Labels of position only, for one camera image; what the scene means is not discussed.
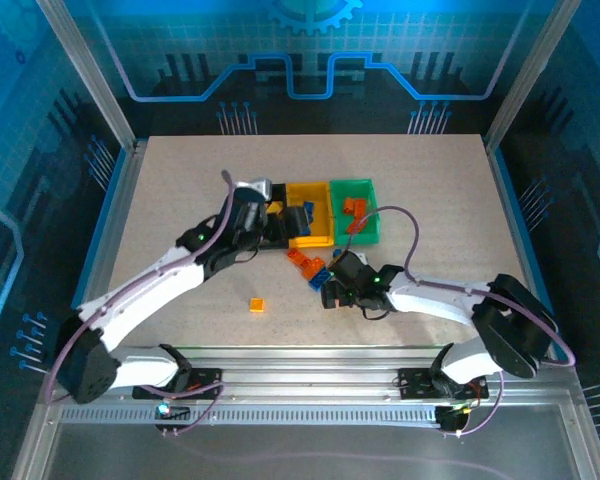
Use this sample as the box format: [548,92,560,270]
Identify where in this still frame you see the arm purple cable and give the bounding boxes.
[346,205,577,369]
[43,169,236,404]

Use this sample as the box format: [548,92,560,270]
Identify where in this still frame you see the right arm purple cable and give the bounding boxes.
[346,205,577,369]

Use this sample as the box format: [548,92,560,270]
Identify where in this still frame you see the left aluminium side rail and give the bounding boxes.
[54,139,149,351]

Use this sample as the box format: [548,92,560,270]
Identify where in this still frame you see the yellow plastic bin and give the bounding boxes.
[284,181,336,250]

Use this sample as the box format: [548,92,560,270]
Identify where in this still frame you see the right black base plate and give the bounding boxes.
[397,367,490,401]

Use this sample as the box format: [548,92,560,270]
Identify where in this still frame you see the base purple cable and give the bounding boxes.
[442,367,506,440]
[163,380,227,440]

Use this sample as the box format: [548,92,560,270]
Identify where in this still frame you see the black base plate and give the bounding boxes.
[132,366,225,401]
[397,367,490,401]

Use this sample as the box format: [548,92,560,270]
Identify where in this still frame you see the green plastic bin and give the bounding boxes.
[328,177,382,247]

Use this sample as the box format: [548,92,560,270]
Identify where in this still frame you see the right small circuit board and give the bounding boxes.
[434,404,472,439]

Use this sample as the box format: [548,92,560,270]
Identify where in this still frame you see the aluminium frame post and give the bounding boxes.
[483,0,584,146]
[33,0,137,151]

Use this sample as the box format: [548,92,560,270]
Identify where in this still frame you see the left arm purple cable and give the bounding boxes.
[43,169,236,404]

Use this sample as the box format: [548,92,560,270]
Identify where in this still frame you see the right aluminium frame post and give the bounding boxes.
[483,0,584,146]

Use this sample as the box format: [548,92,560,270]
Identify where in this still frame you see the left aluminium frame post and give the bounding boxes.
[33,0,137,151]

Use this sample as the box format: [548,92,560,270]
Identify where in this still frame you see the right aluminium side rail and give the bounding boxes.
[483,134,572,365]

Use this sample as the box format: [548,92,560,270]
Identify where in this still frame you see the small circuit board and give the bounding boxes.
[153,403,192,437]
[434,404,472,439]

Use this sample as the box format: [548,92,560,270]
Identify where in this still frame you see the aluminium side rail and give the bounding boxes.
[483,134,572,365]
[54,139,149,351]

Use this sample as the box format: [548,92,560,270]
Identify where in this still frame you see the black plastic bin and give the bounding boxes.
[257,182,289,251]

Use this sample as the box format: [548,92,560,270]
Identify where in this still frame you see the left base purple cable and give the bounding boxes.
[163,380,227,440]

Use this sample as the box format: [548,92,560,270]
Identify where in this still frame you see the left small circuit board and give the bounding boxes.
[153,403,192,437]

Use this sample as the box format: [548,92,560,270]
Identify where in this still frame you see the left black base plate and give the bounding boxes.
[132,366,225,401]

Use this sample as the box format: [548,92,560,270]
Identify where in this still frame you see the aluminium mounting rail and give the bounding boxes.
[114,344,581,401]

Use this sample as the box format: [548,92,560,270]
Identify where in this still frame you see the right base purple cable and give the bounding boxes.
[442,367,506,440]

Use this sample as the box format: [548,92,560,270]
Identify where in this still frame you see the slotted grey cable duct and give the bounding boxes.
[59,403,444,426]

